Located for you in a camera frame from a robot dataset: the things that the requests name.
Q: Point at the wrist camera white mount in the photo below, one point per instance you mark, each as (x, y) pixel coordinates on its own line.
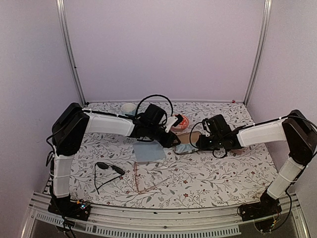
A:
(173, 121)
(205, 127)

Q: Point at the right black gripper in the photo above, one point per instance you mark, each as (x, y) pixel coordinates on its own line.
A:
(202, 146)

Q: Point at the brown striped glasses case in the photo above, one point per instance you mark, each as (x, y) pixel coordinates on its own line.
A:
(188, 143)

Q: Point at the floral patterned table mat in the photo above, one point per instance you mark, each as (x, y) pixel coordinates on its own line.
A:
(102, 172)

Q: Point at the blue cleaning cloth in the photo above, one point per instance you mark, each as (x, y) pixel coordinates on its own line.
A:
(182, 149)
(148, 151)

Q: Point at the aluminium frame post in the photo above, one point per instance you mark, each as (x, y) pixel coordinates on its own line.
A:
(259, 51)
(67, 42)

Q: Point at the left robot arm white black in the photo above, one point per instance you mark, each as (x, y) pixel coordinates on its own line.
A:
(70, 128)

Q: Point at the pink translucent plastic cup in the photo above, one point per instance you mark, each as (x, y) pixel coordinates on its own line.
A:
(238, 151)

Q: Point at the right aluminium frame post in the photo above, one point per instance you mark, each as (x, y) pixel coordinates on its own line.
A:
(259, 51)

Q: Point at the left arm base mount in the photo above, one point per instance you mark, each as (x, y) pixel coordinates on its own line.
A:
(65, 207)

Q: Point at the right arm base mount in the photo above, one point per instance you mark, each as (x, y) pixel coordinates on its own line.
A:
(267, 206)

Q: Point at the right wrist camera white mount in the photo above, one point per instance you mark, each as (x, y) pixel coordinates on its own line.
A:
(205, 127)

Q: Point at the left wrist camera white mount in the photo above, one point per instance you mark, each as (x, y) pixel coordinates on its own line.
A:
(173, 121)

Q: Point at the left aluminium frame post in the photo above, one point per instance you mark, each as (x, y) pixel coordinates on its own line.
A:
(67, 42)

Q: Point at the clear pink frame glasses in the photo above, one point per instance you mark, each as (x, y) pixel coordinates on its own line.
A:
(149, 175)

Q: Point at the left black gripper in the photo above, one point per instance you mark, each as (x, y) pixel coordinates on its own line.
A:
(168, 142)

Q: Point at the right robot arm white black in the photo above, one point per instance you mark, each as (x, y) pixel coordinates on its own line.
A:
(294, 128)

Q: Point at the red patterned small bowl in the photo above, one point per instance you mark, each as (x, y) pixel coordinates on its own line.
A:
(183, 125)

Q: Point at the light blue paper cup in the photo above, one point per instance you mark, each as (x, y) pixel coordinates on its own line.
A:
(128, 109)

